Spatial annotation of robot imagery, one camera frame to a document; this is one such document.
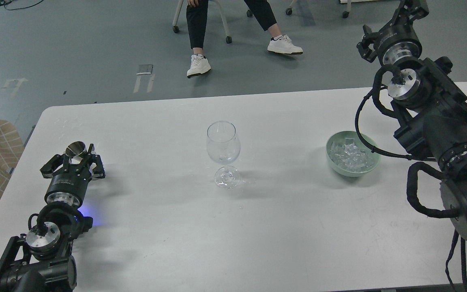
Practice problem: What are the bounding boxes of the green bowl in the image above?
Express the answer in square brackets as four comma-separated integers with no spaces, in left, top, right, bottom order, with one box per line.
[326,131,381,178]

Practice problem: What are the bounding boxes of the steel cocktail jigger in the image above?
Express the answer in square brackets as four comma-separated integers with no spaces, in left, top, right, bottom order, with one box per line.
[64,141,88,164]

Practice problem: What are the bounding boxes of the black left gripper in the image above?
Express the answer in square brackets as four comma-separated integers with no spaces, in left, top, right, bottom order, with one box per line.
[40,144,106,207]

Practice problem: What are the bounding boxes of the clear wine glass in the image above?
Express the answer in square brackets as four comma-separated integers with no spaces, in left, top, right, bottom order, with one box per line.
[206,120,241,190]

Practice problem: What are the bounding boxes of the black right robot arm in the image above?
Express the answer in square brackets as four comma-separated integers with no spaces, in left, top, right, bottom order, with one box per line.
[355,0,467,292]

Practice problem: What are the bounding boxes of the white rolling chair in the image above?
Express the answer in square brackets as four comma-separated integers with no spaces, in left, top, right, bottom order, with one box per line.
[171,0,232,44]

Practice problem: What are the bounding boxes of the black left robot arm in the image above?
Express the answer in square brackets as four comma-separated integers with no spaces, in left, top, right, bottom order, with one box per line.
[0,141,105,292]

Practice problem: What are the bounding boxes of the grey floor tape patch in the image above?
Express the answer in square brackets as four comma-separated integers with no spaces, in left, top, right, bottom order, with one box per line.
[136,64,154,76]

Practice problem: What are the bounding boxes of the seated person legs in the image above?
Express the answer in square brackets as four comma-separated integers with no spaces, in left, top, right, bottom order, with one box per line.
[186,0,304,79]

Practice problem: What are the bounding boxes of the pile of ice cubes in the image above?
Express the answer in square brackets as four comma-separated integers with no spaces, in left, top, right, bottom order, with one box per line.
[328,138,377,173]

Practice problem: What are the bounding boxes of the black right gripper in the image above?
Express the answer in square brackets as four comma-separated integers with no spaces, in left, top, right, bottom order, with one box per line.
[356,0,430,65]

